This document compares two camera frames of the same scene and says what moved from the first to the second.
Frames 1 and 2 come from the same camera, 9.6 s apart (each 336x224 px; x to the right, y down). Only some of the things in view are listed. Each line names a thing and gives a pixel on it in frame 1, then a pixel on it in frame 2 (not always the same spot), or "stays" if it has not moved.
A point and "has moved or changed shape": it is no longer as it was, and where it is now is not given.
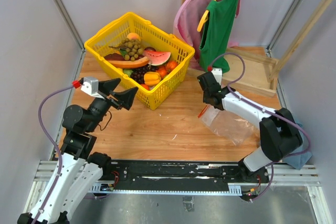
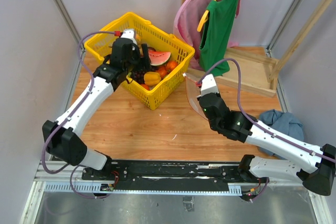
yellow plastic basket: (98, 43) stays
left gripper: (125, 98) to (145, 62)
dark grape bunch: (138, 73) stays
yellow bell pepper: (151, 78) stays
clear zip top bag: (239, 130) has moved or changed shape
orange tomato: (170, 65) stays
